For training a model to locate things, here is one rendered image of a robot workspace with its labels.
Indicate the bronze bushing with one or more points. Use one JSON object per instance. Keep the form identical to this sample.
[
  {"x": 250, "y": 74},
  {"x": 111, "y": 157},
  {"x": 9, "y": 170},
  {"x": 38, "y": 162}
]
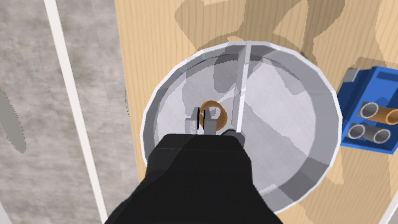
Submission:
[
  {"x": 221, "y": 120},
  {"x": 385, "y": 115}
]

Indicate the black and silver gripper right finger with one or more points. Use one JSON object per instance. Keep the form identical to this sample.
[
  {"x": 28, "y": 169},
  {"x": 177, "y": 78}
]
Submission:
[{"x": 209, "y": 125}]

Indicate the blue crate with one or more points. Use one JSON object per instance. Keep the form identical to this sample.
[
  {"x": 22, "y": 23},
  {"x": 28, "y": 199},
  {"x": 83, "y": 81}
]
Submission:
[{"x": 367, "y": 85}]

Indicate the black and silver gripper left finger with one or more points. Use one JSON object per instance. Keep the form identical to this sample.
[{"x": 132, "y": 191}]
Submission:
[{"x": 192, "y": 124}]

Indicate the grey metal sleeve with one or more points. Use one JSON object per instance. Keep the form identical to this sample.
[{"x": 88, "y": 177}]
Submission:
[
  {"x": 356, "y": 132},
  {"x": 367, "y": 110},
  {"x": 371, "y": 131}
]

